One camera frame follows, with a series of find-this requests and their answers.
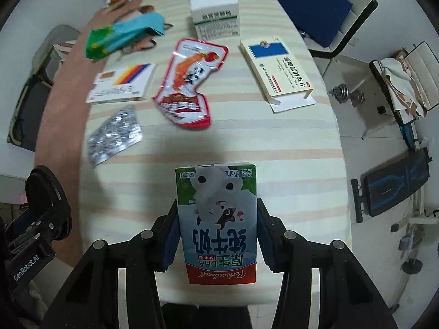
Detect black blue exercise bench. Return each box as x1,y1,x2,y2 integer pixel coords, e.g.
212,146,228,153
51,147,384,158
350,147,432,223

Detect blue cloth on chair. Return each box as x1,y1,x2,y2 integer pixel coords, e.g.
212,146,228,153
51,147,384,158
278,0,352,48

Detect white box rainbow stripes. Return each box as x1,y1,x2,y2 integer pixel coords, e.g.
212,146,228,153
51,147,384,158
86,63,157,104

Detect green blue plastic bag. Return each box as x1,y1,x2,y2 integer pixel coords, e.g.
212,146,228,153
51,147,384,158
85,11,164,60

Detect striped cat tablecloth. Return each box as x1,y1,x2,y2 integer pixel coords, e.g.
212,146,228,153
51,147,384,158
33,0,353,308

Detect red silver snack packet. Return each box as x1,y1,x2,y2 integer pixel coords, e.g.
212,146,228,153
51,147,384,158
153,38,229,129

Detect green white milk carton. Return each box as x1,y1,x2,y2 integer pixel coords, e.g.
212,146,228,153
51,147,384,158
175,163,257,285

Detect white green medicine box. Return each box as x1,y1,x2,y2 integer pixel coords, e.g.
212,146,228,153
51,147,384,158
188,0,240,41

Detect dumbbell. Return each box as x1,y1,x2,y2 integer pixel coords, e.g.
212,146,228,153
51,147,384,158
329,83,365,108

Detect white box blue rectangle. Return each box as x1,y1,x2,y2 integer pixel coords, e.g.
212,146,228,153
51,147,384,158
240,36,316,114

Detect silver pill blister pack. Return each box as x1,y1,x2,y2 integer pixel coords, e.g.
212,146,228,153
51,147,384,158
86,105,143,168

